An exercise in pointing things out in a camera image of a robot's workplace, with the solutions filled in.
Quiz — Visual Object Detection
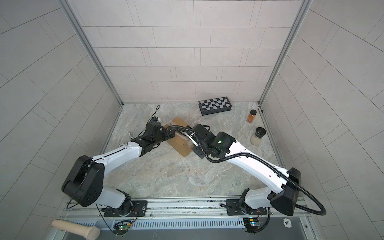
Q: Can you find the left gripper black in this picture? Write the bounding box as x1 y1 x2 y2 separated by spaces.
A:
150 126 176 147

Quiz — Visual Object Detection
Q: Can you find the brown cardboard express box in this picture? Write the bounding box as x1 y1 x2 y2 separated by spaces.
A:
165 117 195 157

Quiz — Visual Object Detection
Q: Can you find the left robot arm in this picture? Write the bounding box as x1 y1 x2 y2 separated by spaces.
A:
62 121 175 209

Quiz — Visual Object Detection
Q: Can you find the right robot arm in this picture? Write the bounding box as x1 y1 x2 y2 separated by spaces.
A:
191 124 300 216

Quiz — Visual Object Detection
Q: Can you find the black white chessboard box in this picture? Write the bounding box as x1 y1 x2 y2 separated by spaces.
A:
199 97 232 116

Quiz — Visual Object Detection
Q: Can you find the orange spice bottle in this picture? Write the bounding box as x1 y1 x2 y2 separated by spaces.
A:
247 110 257 123

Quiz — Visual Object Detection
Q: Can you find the white spice jar black lid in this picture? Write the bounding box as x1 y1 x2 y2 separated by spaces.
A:
251 127 267 146

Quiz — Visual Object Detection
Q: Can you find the left green circuit board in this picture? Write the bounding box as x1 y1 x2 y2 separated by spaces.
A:
114 221 132 231

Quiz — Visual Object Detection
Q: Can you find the green circuit board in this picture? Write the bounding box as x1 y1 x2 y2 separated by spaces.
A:
114 221 132 231
243 218 260 233

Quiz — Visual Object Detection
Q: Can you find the right green circuit board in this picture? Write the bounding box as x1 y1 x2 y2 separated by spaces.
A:
243 218 260 233

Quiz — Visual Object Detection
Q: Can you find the white round sticker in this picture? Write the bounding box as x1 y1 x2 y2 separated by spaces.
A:
283 218 292 229

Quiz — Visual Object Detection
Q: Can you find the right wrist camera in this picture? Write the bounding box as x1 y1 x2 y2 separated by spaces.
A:
183 133 199 146

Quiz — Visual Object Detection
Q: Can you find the aluminium mounting rail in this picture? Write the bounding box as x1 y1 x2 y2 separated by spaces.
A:
59 196 310 221

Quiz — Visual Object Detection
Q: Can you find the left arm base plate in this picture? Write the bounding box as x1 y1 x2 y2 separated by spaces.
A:
101 201 148 218

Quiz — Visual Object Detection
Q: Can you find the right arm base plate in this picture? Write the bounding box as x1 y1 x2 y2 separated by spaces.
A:
220 199 268 216

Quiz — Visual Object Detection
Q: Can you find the wooden handle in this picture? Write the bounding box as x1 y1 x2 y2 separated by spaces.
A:
51 220 101 240

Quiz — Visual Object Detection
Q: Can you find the black corrugated cable conduit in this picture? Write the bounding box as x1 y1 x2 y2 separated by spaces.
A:
169 124 327 216

